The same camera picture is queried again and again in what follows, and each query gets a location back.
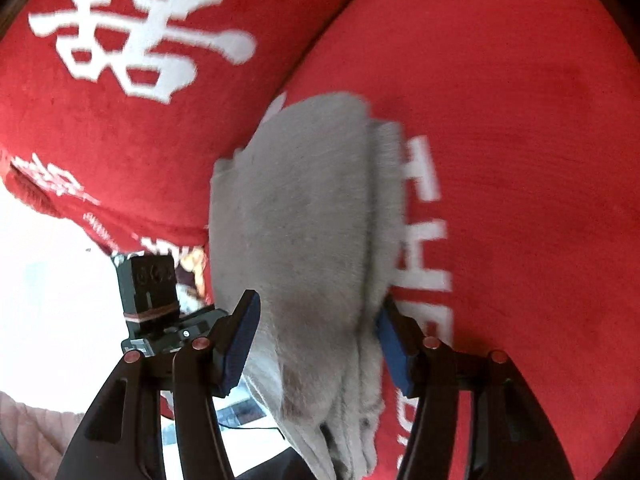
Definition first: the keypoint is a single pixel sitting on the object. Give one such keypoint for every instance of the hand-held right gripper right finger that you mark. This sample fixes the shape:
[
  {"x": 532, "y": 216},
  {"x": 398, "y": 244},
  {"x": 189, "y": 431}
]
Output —
[{"x": 395, "y": 355}]

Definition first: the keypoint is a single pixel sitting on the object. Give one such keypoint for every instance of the person's left forearm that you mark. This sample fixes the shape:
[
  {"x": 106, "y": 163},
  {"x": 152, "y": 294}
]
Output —
[{"x": 30, "y": 425}]

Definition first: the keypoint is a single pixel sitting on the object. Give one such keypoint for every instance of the grey towel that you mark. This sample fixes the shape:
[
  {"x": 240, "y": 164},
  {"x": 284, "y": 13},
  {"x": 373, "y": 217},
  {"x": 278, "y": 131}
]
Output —
[{"x": 300, "y": 210}]

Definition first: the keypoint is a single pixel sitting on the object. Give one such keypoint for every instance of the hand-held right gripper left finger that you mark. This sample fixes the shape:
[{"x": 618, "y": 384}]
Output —
[{"x": 240, "y": 340}]

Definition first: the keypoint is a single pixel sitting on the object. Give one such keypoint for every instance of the red blanket with white print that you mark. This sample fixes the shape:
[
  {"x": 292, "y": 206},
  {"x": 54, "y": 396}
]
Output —
[{"x": 500, "y": 110}]

